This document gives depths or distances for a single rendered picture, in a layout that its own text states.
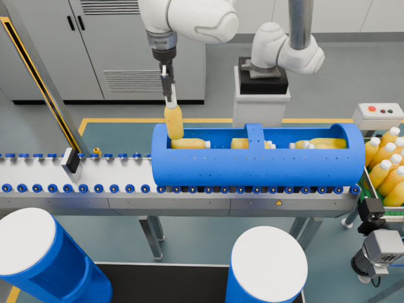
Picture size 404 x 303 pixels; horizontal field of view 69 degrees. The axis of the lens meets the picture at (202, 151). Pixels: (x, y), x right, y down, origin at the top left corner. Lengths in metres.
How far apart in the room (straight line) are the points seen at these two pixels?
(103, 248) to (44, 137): 1.43
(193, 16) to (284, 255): 0.88
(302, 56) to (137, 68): 1.81
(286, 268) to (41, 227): 0.98
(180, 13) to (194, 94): 2.36
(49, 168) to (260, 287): 1.18
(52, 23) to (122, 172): 1.80
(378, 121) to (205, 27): 1.20
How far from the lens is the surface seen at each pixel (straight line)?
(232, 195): 1.42
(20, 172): 1.79
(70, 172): 1.54
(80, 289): 1.72
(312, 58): 1.65
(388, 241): 1.59
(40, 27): 3.10
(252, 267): 1.17
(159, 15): 0.84
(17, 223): 1.47
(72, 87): 3.39
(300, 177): 1.30
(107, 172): 1.59
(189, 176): 1.25
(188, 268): 2.10
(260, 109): 1.88
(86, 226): 2.57
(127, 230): 2.44
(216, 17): 0.75
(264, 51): 1.72
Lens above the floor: 2.14
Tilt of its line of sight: 50 degrees down
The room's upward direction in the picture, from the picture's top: 3 degrees counter-clockwise
